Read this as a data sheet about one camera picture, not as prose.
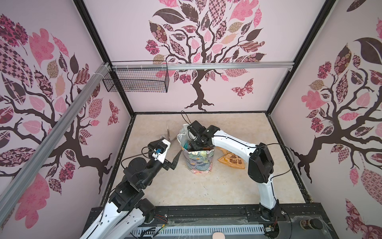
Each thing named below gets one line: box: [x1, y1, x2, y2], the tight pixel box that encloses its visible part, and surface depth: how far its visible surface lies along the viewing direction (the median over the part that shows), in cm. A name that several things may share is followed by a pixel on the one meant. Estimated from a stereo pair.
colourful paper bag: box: [181, 146, 215, 174], surface depth 75 cm
